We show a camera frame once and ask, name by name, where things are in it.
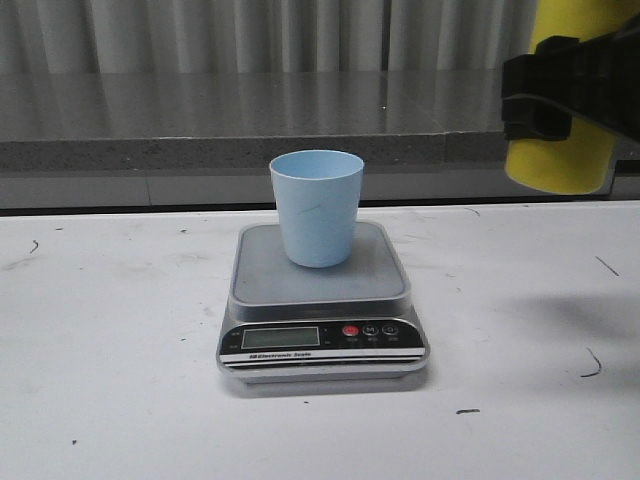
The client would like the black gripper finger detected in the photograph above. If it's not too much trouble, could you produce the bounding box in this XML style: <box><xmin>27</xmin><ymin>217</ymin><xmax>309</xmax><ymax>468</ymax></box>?
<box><xmin>501</xmin><ymin>15</ymin><xmax>639</xmax><ymax>141</ymax></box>

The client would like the yellow squeeze bottle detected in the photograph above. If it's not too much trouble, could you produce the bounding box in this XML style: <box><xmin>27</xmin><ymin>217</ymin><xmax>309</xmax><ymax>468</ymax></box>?
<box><xmin>505</xmin><ymin>1</ymin><xmax>639</xmax><ymax>195</ymax></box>

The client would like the light blue plastic cup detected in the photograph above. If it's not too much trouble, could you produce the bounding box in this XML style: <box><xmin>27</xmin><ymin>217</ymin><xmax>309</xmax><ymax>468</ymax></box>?
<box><xmin>269</xmin><ymin>150</ymin><xmax>364</xmax><ymax>268</ymax></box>

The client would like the silver electronic kitchen scale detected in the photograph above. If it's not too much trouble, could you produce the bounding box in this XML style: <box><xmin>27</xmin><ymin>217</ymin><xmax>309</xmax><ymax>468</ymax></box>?
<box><xmin>216</xmin><ymin>222</ymin><xmax>430</xmax><ymax>384</ymax></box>

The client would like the grey stone counter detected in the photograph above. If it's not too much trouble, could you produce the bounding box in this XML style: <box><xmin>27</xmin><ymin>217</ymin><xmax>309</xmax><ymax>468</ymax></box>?
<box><xmin>0</xmin><ymin>67</ymin><xmax>640</xmax><ymax>209</ymax></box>

